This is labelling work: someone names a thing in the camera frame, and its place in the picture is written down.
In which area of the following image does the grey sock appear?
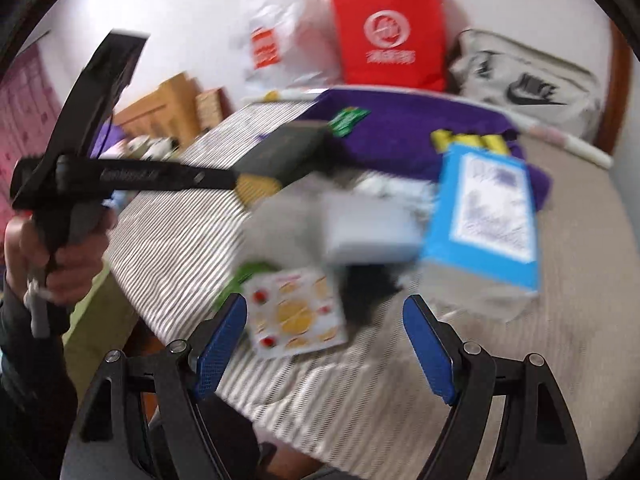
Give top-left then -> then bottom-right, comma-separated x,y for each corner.
242,185 -> 331,266

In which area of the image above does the brown wooden door frame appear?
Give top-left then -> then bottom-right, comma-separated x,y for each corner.
599,24 -> 632,157

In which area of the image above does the green packet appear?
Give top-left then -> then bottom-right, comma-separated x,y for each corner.
327,106 -> 371,139

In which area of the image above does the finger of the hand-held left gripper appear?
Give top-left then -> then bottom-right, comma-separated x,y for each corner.
112,159 -> 239,193

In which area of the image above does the white sponge block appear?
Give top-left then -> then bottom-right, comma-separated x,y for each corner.
320,192 -> 426,266

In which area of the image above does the pink printed sheet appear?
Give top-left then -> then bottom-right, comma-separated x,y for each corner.
0,42 -> 64,202

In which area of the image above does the person's left forearm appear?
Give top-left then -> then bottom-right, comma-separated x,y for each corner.
0,270 -> 78,480

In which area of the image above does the grey waist bag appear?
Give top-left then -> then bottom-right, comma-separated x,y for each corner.
447,29 -> 604,144

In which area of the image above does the green bed sheet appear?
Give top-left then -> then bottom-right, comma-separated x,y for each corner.
64,267 -> 133,388

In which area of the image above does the burger print packet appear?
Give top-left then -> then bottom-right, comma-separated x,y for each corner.
241,266 -> 350,360

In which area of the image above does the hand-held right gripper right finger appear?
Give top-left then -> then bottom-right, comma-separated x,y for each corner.
401,294 -> 589,480

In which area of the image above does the blue box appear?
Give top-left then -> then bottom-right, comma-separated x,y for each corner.
419,142 -> 544,294

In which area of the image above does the dark yellow scouring sponge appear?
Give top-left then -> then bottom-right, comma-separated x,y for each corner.
235,122 -> 329,209

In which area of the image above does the white plastic shopping bag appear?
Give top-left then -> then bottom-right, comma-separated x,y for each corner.
230,0 -> 342,89

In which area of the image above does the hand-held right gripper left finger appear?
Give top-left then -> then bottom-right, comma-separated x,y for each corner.
60,292 -> 250,480

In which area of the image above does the red paper bag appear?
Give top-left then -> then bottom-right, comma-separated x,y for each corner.
327,0 -> 449,92

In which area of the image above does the person's left hand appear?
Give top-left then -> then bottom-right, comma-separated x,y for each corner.
4,209 -> 114,307

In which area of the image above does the wooden nightstand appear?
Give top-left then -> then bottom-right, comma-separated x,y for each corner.
114,72 -> 202,149

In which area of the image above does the yellow small pouch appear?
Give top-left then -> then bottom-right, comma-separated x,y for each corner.
432,129 -> 509,157

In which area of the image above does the green cloth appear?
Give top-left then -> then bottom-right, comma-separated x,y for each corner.
215,260 -> 277,311

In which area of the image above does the striped mattress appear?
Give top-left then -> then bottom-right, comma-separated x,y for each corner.
102,100 -> 621,480

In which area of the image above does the purple towel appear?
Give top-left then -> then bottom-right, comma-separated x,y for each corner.
300,87 -> 554,211

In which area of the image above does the black cloth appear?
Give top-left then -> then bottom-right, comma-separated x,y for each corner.
337,260 -> 401,326

